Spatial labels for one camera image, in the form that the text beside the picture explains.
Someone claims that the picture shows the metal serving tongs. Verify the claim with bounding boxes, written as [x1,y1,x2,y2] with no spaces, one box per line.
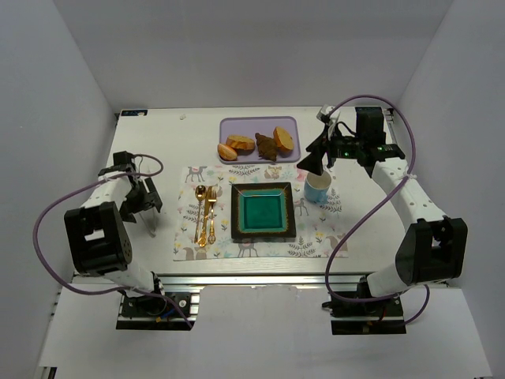
[136,156,159,238]

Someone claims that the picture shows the brown chocolate croissant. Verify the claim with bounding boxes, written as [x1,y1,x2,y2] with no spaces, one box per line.
[255,133,277,162]

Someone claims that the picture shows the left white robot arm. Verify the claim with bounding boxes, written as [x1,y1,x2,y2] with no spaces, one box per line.
[64,151,163,297]

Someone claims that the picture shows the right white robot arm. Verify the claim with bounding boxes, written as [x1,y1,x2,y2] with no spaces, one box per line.
[297,106,468,302]

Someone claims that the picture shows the bread slice right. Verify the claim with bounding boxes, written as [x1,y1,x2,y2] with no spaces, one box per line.
[273,126,294,153]

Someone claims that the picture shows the bread slice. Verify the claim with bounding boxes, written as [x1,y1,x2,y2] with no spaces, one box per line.
[226,134,256,151]
[273,126,294,153]

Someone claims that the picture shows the bread slice left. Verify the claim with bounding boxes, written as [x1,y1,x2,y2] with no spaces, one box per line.
[226,134,256,151]

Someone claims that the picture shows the sugared bread roll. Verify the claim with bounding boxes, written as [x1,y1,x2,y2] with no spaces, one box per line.
[217,144,238,161]

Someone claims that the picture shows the light blue mug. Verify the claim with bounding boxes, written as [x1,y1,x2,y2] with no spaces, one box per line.
[304,171,331,205]

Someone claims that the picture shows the gold spoon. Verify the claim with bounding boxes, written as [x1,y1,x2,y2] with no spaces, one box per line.
[194,185,207,243]

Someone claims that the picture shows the animal pattern placemat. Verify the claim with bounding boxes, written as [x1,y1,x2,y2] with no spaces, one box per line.
[173,164,346,261]

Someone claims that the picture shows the gold fork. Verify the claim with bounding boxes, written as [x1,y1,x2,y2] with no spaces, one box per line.
[208,186,217,245]

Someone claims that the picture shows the teal square plate black rim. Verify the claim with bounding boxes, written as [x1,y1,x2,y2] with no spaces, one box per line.
[230,182,297,242]

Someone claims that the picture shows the gold knife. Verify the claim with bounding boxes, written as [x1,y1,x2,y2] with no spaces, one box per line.
[198,186,212,247]

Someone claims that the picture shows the purple tray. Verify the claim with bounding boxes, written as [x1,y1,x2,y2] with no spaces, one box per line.
[219,116,301,163]

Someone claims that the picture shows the blue label sticker left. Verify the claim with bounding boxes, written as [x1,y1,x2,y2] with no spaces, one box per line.
[120,110,148,117]

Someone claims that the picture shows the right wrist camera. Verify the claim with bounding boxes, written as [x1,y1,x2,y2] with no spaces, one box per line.
[316,104,340,129]

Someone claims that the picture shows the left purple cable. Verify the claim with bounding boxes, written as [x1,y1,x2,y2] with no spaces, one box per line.
[32,154,194,329]

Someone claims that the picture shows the purple cable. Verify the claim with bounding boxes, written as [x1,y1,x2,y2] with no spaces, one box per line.
[32,154,194,329]
[324,94,432,325]

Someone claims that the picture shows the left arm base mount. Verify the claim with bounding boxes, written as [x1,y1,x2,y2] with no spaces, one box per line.
[116,286,201,331]

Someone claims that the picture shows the aluminium rail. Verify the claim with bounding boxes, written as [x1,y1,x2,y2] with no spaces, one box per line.
[71,272,380,287]

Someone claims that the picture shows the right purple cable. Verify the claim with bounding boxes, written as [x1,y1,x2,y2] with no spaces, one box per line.
[324,94,432,325]

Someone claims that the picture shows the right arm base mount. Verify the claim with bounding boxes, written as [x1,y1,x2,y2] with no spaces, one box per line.
[321,274,406,336]

